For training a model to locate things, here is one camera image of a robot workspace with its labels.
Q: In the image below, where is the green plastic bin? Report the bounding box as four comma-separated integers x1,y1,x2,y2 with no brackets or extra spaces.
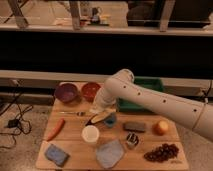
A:
117,77,164,112

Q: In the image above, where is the bunch of dark grapes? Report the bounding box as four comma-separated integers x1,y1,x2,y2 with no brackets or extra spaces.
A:
144,143,179,162

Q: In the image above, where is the blue plastic cup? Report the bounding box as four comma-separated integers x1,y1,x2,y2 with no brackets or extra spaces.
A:
103,113,117,128

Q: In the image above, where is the light blue cloth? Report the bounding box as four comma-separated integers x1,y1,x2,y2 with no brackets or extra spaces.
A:
96,139,125,169

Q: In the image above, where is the white plastic cup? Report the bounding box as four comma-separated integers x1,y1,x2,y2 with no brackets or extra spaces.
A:
81,125,100,144

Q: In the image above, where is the orange apple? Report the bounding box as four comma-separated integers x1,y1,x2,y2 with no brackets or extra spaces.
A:
153,120,169,135

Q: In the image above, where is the metal fork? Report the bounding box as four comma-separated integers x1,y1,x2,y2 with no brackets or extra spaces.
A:
59,111,86,116

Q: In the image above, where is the orange carrot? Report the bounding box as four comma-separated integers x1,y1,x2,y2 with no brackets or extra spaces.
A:
46,118,65,141

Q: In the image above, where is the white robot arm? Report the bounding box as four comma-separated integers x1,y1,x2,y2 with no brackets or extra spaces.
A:
90,69,213,142

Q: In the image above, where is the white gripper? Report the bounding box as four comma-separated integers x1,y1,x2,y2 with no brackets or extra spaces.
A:
90,89,116,114

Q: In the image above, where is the yellow banana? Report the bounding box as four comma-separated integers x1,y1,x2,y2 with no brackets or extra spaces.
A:
91,111,110,124

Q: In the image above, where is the black power cable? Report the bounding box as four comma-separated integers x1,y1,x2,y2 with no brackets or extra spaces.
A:
0,79,34,150

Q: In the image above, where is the grey sponge block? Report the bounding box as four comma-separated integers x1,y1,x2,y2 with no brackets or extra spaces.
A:
123,122,146,133

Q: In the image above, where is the wooden cutting board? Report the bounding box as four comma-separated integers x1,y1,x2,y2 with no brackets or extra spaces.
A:
35,81,190,171

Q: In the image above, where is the red bowl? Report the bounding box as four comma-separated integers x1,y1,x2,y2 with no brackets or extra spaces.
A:
81,82,101,102

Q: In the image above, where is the purple bowl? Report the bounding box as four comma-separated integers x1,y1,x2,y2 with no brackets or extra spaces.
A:
54,83,78,103

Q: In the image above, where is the blue sponge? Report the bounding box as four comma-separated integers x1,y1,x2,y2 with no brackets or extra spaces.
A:
44,144,70,167

